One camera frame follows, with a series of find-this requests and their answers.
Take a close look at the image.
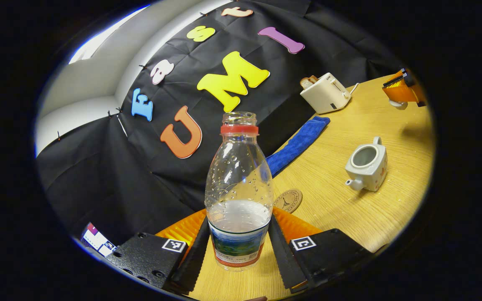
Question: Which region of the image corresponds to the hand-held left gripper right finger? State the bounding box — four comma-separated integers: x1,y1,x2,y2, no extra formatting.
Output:
268,207,374,293

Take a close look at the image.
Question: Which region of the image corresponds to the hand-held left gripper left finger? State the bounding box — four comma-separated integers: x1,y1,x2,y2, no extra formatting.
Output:
104,209,210,293

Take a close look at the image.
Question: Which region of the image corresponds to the round brown coaster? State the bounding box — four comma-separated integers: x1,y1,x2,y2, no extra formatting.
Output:
273,189,303,214

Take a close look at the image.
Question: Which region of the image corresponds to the white ceramic teacup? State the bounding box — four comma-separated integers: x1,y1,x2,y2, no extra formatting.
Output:
345,136,388,192

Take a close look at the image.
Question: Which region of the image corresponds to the clear plastic water bottle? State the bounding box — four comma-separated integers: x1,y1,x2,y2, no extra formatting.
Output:
205,112,274,271

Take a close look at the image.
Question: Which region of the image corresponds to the white toaster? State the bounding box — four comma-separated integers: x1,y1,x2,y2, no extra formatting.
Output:
300,73,352,114

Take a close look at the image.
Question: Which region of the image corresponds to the computer monitor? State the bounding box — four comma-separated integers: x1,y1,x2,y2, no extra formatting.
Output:
81,222,117,257

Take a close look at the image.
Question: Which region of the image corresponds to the blue folded towel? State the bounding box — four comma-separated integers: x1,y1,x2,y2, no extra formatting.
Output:
265,116,331,178

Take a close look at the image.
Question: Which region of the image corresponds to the black backdrop cloth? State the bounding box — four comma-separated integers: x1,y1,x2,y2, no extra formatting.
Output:
36,0,405,247

